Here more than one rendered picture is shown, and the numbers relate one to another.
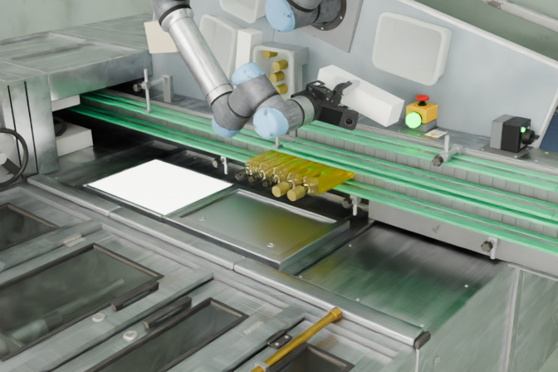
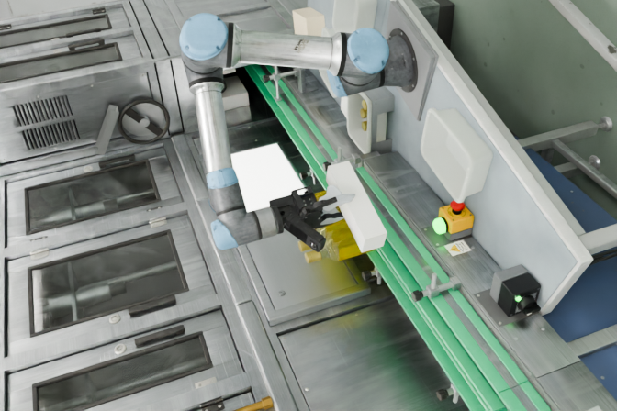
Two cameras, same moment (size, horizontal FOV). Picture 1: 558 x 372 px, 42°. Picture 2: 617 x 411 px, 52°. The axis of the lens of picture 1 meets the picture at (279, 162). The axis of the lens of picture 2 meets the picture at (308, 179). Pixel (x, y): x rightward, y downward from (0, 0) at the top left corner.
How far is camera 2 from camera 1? 1.17 m
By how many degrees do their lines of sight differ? 31
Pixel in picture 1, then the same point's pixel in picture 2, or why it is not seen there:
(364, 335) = not seen: outside the picture
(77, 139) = (233, 99)
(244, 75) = (211, 183)
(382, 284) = (342, 379)
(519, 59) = (542, 220)
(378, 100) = (357, 226)
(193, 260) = (218, 283)
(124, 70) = not seen: hidden behind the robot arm
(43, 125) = (188, 95)
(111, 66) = not seen: hidden behind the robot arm
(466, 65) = (499, 194)
